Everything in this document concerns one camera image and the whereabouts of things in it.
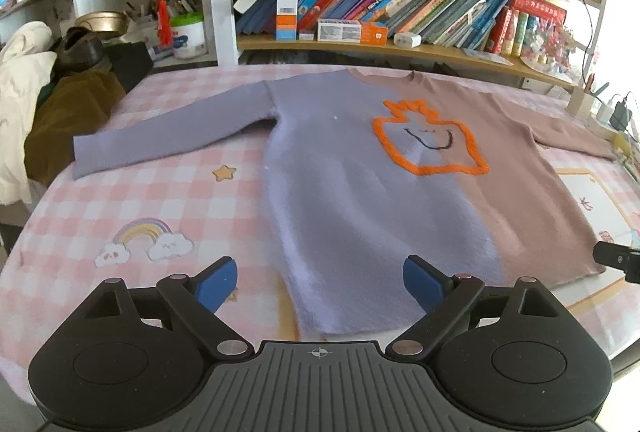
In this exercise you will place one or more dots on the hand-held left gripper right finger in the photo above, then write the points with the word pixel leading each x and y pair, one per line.
pixel 425 284

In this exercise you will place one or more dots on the beige pen holder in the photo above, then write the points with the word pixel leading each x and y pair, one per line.
pixel 580 104

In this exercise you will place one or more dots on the red tassel ornament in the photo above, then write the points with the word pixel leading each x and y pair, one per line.
pixel 163 17

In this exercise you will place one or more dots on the tall white carton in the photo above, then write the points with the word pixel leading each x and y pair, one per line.
pixel 287 2

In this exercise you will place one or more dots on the pink checked printed desk mat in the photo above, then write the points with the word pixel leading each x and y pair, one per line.
pixel 150 192

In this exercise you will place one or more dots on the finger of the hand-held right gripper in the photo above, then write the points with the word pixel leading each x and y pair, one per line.
pixel 620 258

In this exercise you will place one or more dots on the white orange toothpaste box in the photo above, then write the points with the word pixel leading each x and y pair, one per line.
pixel 350 32

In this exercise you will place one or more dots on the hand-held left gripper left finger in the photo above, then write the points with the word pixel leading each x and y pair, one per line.
pixel 217 284

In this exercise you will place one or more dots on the black power adapter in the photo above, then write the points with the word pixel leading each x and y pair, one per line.
pixel 621 114

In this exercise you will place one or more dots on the white tub green lid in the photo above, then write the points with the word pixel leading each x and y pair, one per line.
pixel 187 37

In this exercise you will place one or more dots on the colourful acrylic figurine display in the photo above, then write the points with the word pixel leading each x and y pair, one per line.
pixel 547 49

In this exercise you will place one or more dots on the purple and mauve sweater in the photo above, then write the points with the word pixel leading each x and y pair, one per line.
pixel 350 192

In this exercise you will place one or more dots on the white power strip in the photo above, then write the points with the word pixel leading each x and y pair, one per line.
pixel 602 127

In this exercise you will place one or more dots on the white power adapter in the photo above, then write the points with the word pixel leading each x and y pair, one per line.
pixel 604 112

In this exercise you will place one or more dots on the flat clear plastic packet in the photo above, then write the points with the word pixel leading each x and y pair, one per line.
pixel 487 57

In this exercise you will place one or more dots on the teal pen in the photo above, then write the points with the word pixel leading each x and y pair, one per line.
pixel 601 89

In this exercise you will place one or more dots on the gold round tin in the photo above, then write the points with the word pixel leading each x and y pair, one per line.
pixel 100 23

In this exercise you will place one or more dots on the thick red book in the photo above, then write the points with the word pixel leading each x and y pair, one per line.
pixel 540 9

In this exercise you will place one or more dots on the black box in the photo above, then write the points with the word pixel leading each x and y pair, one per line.
pixel 130 67

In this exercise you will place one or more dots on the orange pen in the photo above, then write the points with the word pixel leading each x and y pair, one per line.
pixel 589 84

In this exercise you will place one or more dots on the dark brown leather shoe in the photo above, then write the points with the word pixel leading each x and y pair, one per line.
pixel 80 49

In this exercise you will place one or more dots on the cluster of pens and brushes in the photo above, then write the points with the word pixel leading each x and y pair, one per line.
pixel 150 7

